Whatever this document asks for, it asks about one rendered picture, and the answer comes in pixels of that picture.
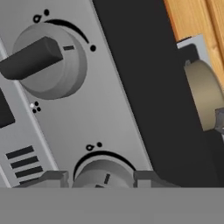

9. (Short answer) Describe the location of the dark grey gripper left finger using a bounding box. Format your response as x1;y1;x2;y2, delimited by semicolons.
13;170;70;188

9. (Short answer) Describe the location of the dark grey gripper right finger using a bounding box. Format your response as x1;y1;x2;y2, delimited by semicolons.
133;170;180;188

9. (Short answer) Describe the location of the grey stove knob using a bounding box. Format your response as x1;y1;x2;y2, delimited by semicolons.
0;22;88;101
72;158;136;188

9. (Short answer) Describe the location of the silver and black stove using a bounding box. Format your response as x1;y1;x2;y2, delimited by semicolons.
0;0;224;188

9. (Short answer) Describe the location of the beige round pot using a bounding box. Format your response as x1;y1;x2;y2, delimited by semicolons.
183;59;224;132

